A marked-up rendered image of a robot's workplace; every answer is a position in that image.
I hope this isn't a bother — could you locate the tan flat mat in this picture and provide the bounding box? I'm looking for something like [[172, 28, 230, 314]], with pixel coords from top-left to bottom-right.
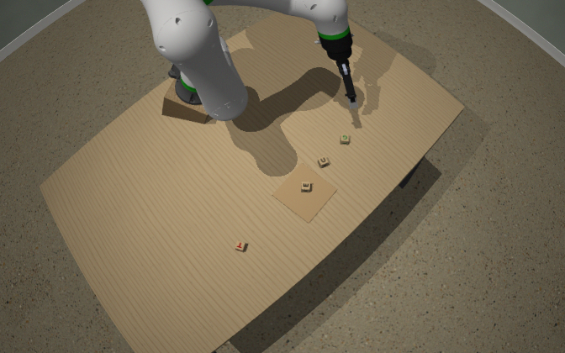
[[272, 163, 337, 224]]

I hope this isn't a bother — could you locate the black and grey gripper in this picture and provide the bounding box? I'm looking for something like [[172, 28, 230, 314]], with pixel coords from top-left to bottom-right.
[[326, 48, 358, 109]]

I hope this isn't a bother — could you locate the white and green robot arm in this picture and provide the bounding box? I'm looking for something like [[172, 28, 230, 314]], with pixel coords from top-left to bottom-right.
[[141, 0, 354, 121]]

